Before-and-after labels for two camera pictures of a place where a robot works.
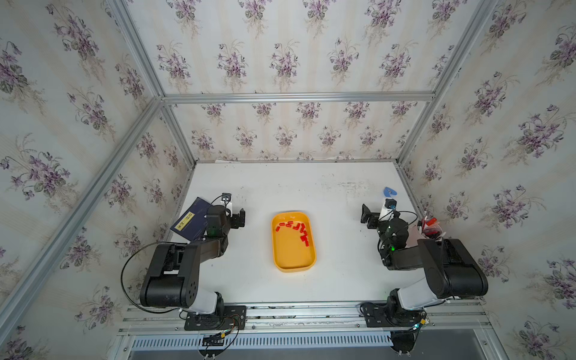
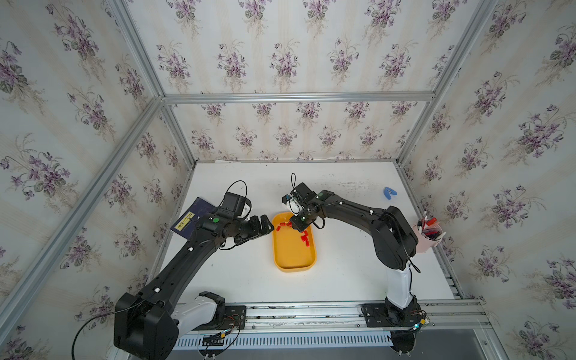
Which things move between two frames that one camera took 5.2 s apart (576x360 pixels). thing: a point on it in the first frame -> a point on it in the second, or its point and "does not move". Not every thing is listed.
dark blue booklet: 192,223 does not move
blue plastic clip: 388,192 does not move
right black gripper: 366,214 -> 295,225
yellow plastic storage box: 294,241 does not move
